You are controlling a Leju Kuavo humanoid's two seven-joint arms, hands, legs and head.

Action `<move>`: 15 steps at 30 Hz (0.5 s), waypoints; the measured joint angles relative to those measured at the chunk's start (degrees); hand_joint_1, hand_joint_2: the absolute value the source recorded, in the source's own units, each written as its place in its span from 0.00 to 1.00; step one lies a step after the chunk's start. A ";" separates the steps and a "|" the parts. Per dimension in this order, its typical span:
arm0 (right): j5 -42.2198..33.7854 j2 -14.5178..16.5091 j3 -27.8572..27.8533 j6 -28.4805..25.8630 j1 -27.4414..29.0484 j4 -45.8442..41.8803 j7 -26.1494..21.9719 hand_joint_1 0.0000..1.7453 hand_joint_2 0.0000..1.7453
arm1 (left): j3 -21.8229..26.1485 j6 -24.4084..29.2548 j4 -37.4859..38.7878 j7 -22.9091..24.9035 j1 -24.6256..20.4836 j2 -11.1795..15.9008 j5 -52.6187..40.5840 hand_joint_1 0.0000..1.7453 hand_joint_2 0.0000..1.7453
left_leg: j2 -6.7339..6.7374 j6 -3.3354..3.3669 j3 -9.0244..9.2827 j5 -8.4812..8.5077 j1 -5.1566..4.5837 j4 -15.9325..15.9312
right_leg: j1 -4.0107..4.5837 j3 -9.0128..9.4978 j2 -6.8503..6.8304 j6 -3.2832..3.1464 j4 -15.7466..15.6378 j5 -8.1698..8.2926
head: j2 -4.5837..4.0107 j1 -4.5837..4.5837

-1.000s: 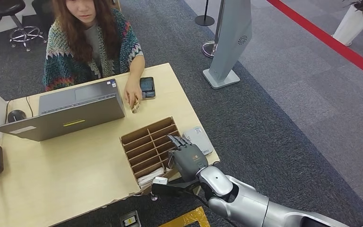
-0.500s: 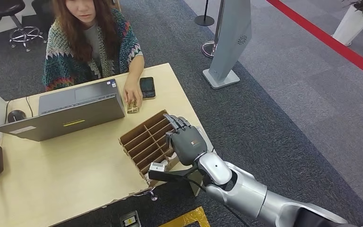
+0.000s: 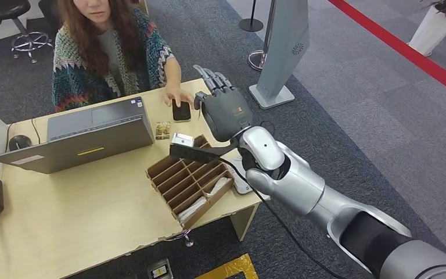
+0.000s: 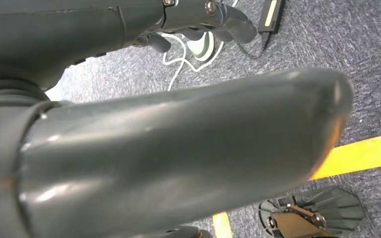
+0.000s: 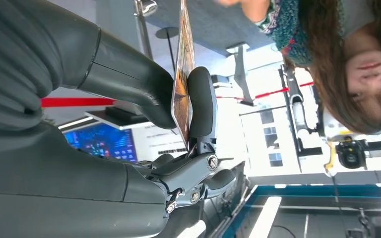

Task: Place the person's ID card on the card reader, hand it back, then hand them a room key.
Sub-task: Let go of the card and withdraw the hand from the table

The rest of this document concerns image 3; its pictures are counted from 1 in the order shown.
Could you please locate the white card reader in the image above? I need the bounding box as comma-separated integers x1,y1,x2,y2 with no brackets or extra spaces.
222,153,264,196

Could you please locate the metal floor socket box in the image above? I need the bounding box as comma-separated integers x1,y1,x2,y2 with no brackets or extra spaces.
147,259,174,279

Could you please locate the grey kiosk stand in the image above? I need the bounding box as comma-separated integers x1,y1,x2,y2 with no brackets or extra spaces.
249,0,310,110

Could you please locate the black round stool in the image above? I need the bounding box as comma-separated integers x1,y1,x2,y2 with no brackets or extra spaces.
0,0,55,65

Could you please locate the person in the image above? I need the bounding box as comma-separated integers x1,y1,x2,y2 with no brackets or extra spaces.
52,0,193,113

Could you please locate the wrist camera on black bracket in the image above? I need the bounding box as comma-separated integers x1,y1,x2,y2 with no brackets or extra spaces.
169,133,243,164

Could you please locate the wooden desk leg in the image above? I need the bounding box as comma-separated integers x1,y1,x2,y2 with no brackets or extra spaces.
229,204,260,242

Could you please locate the white card sleeve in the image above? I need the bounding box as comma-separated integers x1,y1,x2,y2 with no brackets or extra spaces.
207,176,229,199
177,196,207,224

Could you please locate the black smartphone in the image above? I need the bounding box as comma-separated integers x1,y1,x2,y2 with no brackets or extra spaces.
171,99,192,123

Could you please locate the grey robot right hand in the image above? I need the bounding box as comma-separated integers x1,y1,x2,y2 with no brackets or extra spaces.
193,64,254,143

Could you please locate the black mouse cable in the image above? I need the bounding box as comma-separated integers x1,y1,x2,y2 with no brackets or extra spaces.
5,123,14,153

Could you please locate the person's left hand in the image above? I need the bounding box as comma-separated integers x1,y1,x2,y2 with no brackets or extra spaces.
162,85,194,109

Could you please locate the cardboard card organizer box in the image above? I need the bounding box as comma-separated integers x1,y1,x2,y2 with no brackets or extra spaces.
146,134,235,231

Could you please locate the yellow floor tape marking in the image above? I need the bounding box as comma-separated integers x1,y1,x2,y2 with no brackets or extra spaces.
196,253,260,279

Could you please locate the white planter pot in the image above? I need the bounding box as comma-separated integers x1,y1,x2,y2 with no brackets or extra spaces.
408,5,446,58

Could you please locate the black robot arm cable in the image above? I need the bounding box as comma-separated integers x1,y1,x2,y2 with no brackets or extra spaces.
219,156,347,279

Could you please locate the black laptop cable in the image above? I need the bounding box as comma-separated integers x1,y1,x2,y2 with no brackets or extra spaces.
31,118,41,145

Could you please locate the chrome stanchion post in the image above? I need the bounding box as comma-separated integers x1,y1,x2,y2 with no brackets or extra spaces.
247,0,277,73

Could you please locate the black stanchion post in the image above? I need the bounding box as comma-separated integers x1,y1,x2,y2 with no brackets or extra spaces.
239,0,265,33

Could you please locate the red floor tape line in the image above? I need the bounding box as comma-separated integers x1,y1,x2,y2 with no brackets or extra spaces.
326,0,446,103

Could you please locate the metal hook under desk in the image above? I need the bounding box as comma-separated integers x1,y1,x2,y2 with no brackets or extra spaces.
165,230,194,248

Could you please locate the black computer mouse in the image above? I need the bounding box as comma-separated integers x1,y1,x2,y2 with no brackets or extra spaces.
8,134,33,152

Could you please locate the grey laptop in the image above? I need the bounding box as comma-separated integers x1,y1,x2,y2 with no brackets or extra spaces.
0,96,155,175

